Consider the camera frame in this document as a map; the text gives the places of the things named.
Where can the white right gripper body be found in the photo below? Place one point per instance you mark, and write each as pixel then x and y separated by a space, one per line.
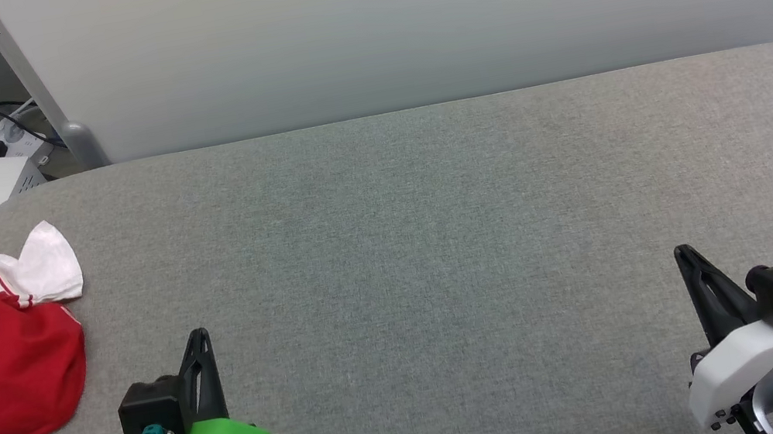
pixel 741 362

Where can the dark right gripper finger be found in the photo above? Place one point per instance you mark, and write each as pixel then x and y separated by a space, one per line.
pixel 715 303

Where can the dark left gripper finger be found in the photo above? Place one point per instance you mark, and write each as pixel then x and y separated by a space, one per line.
pixel 207 388

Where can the grey partition foot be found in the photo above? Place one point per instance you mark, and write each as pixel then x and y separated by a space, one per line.
pixel 82 146

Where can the white partition panel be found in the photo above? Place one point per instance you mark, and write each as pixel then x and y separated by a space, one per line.
pixel 400 18

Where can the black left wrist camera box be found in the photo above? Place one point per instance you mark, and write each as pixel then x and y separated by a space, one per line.
pixel 152 409

